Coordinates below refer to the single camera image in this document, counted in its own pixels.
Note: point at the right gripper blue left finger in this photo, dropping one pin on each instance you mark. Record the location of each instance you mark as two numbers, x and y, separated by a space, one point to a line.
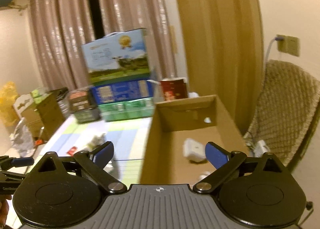
93 164

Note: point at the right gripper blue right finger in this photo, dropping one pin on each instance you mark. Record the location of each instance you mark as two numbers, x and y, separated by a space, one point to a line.
225 163

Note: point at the silver foil pouch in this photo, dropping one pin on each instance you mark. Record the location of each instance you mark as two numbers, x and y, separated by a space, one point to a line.
95 142

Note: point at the red snack packet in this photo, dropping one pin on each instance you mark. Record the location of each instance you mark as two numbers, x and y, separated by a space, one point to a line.
72 151

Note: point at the person's left hand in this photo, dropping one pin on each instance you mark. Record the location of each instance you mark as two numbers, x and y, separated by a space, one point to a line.
4 209

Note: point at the white charger in box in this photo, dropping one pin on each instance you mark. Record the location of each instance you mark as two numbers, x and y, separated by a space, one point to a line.
194 151

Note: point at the crumpled silver foil bag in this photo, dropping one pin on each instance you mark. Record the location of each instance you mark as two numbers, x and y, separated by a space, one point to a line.
22 139

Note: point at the checkered tablecloth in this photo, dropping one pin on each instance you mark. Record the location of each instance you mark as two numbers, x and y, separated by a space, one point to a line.
128 137

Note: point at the large brown cardboard box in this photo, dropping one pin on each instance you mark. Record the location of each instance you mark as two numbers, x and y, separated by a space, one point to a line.
179 131

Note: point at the black Honglu food box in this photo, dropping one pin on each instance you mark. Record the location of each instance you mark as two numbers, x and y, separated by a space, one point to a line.
83 105

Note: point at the brown cardboard boxes stack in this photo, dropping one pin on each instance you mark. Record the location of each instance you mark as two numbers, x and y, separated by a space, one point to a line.
43 110

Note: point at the green shrink-wrapped drink pack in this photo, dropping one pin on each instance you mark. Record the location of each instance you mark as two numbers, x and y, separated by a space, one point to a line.
127 110

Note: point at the blue milk carton box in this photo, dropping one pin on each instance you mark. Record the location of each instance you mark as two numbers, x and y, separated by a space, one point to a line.
122 91

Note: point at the yellow plastic bag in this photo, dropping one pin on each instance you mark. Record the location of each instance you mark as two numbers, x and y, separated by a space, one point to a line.
8 97

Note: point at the woven wicker chair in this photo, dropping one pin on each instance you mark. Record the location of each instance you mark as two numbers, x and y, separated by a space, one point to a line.
285 109

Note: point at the cow picture milk carton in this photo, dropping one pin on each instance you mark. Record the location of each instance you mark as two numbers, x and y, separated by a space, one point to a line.
117 55

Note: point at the beige pink curtain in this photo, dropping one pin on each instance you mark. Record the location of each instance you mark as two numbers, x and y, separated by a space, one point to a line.
59 28

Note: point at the brown wooden door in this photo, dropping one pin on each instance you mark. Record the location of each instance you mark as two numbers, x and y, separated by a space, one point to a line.
224 50

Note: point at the wall power socket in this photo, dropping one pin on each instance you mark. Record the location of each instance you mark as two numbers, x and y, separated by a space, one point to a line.
288 44

